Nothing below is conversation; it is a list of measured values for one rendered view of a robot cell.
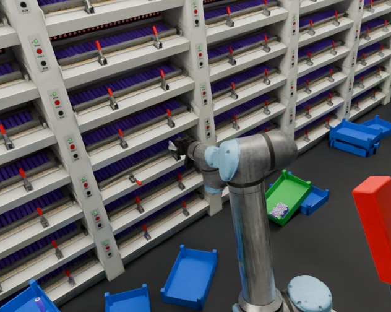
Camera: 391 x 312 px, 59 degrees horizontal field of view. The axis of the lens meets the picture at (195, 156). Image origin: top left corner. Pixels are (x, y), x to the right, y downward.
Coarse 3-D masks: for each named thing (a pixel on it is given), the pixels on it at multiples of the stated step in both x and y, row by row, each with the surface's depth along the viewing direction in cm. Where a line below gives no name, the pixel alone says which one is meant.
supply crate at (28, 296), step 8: (32, 280) 123; (32, 288) 123; (40, 288) 123; (24, 296) 123; (32, 296) 125; (40, 296) 126; (8, 304) 119; (16, 304) 122; (24, 304) 124; (32, 304) 123; (48, 304) 123
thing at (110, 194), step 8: (192, 136) 190; (168, 160) 179; (152, 168) 174; (160, 168) 175; (168, 168) 177; (136, 176) 170; (144, 176) 170; (152, 176) 172; (120, 184) 165; (128, 184) 166; (136, 184) 168; (144, 184) 172; (104, 192) 162; (112, 192) 162; (120, 192) 163; (128, 192) 167; (104, 200) 159; (112, 200) 163
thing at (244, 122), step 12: (264, 96) 223; (276, 96) 223; (240, 108) 212; (252, 108) 213; (264, 108) 215; (276, 108) 219; (216, 120) 202; (228, 120) 203; (240, 120) 206; (252, 120) 209; (264, 120) 213; (216, 132) 198; (228, 132) 199; (240, 132) 203; (216, 144) 193
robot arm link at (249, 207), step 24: (240, 144) 98; (264, 144) 98; (240, 168) 97; (264, 168) 99; (240, 192) 100; (264, 192) 103; (240, 216) 103; (264, 216) 104; (240, 240) 107; (264, 240) 106; (240, 264) 112; (264, 264) 108; (264, 288) 110
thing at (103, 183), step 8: (160, 152) 179; (168, 152) 182; (144, 160) 174; (152, 160) 177; (128, 168) 170; (136, 168) 172; (112, 176) 165; (120, 176) 167; (104, 184) 163; (112, 184) 164
